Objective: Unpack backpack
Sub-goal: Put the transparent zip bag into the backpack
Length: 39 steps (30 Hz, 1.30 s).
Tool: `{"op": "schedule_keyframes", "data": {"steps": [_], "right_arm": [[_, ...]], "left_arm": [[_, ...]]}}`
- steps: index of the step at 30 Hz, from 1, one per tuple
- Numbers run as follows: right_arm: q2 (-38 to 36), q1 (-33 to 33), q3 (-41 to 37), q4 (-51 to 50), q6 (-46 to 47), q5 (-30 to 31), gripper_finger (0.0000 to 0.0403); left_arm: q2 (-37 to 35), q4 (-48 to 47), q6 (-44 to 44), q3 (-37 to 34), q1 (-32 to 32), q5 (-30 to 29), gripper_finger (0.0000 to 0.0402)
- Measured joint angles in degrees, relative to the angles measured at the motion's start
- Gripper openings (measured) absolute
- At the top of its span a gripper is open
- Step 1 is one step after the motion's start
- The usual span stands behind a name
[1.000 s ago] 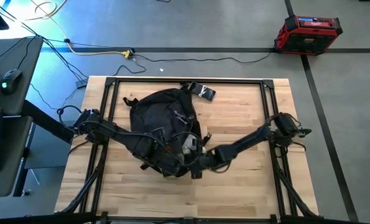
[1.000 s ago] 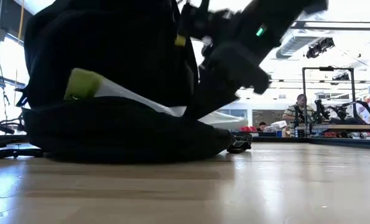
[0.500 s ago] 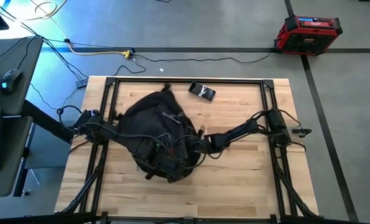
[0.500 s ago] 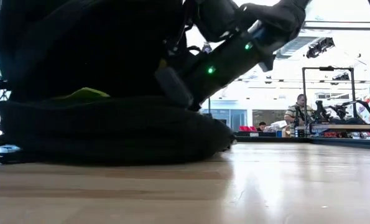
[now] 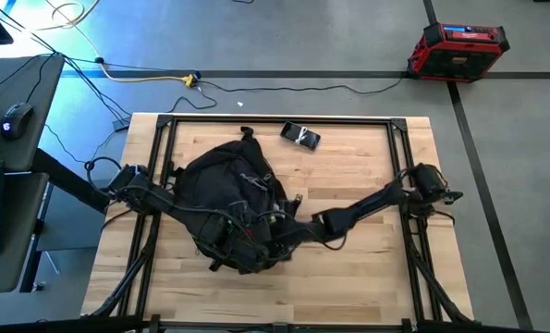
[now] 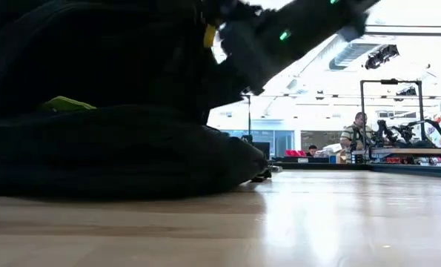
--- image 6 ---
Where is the black backpack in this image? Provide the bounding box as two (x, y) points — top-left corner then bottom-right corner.
(0, 0), (270, 202)

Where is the clear mesh pouch yellow-green trim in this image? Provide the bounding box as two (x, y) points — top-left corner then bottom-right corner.
(39, 96), (97, 113)

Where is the small black monitor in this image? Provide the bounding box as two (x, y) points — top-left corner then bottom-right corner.
(251, 142), (271, 160)

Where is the black ceiling track light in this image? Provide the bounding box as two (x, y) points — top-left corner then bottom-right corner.
(364, 44), (401, 70)

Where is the long ceiling light fixture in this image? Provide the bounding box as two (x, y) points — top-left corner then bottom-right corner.
(364, 24), (441, 37)

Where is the wooden workbench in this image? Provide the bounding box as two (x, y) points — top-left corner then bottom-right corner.
(351, 147), (441, 156)

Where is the silver ventilation duct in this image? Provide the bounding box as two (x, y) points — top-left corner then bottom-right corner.
(328, 42), (377, 71)

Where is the black aluminium table frame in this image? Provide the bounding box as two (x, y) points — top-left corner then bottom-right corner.
(271, 161), (441, 179)

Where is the black metal gantry frame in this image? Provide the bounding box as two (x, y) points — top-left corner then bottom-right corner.
(359, 79), (428, 146)

